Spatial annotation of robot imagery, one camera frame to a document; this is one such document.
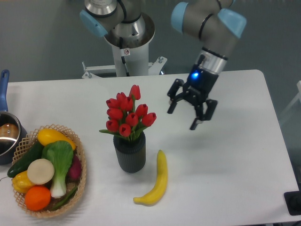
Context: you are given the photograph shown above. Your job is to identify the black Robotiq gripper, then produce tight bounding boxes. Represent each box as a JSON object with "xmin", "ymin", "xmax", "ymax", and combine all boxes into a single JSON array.
[{"xmin": 167, "ymin": 48, "xmax": 228, "ymax": 130}]

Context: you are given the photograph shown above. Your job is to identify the red tulip bouquet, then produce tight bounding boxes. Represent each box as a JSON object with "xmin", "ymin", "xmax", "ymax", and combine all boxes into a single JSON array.
[{"xmin": 99, "ymin": 85, "xmax": 157, "ymax": 143}]

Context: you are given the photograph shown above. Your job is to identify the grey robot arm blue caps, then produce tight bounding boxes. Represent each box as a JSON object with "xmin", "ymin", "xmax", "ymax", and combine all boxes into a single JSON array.
[{"xmin": 79, "ymin": 0, "xmax": 246, "ymax": 129}]

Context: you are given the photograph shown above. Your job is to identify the dark grey ribbed vase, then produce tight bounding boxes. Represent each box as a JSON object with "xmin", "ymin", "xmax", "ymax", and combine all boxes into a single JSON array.
[{"xmin": 113, "ymin": 132, "xmax": 146, "ymax": 173}]

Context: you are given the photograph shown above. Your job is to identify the yellow banana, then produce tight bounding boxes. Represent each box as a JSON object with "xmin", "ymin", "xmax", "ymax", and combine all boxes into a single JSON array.
[{"xmin": 133, "ymin": 150, "xmax": 168, "ymax": 206}]

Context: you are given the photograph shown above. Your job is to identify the black device at table edge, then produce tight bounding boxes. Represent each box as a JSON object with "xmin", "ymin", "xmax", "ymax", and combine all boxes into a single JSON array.
[{"xmin": 284, "ymin": 191, "xmax": 301, "ymax": 216}]

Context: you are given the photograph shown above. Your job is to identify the purple sweet potato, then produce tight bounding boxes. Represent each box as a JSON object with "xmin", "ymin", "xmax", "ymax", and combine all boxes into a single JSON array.
[{"xmin": 68, "ymin": 155, "xmax": 82, "ymax": 180}]

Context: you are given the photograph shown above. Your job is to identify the green bok choy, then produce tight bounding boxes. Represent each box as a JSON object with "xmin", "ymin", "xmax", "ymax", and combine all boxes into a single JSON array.
[{"xmin": 42, "ymin": 140, "xmax": 73, "ymax": 198}]

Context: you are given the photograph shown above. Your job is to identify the yellow squash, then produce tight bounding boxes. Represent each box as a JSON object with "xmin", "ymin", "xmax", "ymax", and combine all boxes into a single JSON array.
[{"xmin": 37, "ymin": 128, "xmax": 76, "ymax": 150}]

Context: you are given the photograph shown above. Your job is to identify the green bean pod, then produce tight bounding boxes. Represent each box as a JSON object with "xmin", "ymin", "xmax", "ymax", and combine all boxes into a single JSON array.
[{"xmin": 50, "ymin": 187, "xmax": 78, "ymax": 211}]

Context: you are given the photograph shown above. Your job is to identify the woven wicker basket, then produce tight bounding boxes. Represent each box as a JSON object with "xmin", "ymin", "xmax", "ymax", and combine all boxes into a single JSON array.
[{"xmin": 8, "ymin": 124, "xmax": 86, "ymax": 218}]

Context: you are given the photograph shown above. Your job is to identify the dark green cucumber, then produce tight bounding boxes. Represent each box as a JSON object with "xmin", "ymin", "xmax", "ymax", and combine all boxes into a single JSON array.
[{"xmin": 7, "ymin": 141, "xmax": 44, "ymax": 178}]

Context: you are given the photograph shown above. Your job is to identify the cream round radish slice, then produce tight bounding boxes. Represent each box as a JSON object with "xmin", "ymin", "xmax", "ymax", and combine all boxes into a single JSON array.
[{"xmin": 27, "ymin": 159, "xmax": 55, "ymax": 185}]

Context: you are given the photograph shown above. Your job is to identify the orange fruit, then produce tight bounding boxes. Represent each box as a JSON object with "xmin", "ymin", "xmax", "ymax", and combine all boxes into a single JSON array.
[{"xmin": 25, "ymin": 186, "xmax": 51, "ymax": 211}]

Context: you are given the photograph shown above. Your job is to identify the yellow bell pepper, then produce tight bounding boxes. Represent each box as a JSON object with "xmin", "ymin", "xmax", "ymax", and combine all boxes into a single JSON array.
[{"xmin": 12, "ymin": 171, "xmax": 35, "ymax": 194}]

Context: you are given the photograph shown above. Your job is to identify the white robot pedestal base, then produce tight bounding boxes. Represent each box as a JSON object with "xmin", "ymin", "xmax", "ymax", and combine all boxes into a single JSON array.
[{"xmin": 82, "ymin": 43, "xmax": 167, "ymax": 79}]

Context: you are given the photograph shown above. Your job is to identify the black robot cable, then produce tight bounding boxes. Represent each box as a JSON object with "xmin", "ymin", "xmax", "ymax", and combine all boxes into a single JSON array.
[{"xmin": 119, "ymin": 36, "xmax": 130, "ymax": 77}]

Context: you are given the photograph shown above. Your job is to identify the blue handled saucepan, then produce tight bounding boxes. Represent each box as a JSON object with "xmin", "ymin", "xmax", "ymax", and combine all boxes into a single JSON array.
[{"xmin": 0, "ymin": 69, "xmax": 27, "ymax": 165}]

